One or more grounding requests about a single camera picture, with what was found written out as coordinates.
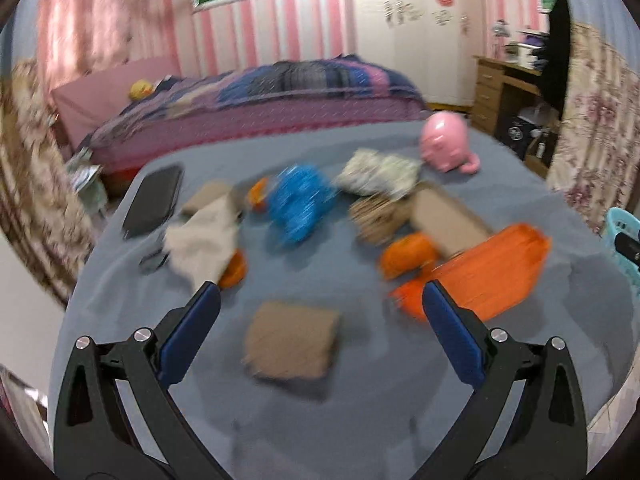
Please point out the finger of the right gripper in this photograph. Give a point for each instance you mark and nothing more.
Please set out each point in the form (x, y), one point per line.
(627, 247)

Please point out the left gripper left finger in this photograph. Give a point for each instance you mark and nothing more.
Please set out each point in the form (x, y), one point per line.
(93, 437)

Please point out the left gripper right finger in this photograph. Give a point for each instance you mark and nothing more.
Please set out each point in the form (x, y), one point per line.
(524, 419)

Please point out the orange plastic bag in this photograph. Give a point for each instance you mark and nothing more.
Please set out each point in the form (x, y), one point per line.
(488, 279)

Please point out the orange mandarin fruit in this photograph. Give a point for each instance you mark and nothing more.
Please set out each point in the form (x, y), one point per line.
(409, 253)

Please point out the brown cardboard piece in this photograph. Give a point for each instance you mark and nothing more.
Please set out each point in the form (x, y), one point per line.
(287, 342)

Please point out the dark brown wrapper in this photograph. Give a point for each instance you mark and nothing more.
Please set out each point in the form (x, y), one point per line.
(377, 218)

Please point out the blue plastic bag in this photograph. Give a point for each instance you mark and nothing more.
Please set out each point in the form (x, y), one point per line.
(299, 198)

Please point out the light blue plastic basket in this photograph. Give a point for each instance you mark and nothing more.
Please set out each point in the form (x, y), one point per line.
(620, 220)

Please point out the floral curtain right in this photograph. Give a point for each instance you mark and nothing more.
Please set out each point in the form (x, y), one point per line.
(596, 162)

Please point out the floral curtain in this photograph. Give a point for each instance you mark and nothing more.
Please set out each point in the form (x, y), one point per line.
(41, 216)
(596, 162)

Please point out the black box under desk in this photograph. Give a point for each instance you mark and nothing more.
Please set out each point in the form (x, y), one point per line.
(520, 133)

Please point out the tan phone case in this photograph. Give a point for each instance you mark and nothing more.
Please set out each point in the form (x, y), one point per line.
(452, 227)

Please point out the grey blanket on table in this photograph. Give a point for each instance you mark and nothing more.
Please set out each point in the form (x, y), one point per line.
(391, 394)

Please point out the pink pig mug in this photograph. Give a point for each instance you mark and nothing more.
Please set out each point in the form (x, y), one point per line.
(444, 144)

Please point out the wooden desk with drawers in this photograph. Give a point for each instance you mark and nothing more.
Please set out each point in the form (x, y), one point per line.
(502, 90)

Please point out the floral curtain left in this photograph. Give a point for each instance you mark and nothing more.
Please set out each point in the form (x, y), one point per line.
(41, 216)

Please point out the black smartphone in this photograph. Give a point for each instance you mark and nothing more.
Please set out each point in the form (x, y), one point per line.
(154, 202)

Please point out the desk lamp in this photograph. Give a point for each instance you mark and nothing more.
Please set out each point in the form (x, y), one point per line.
(501, 33)

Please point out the white wardrobe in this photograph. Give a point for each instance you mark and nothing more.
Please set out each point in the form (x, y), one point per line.
(434, 43)

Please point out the bed with striped quilt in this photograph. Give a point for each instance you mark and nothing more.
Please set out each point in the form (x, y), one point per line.
(283, 97)

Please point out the yellow duck plush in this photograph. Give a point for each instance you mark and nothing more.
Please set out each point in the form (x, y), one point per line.
(140, 89)

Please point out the pink window curtain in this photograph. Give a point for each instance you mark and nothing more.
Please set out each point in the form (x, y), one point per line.
(80, 37)

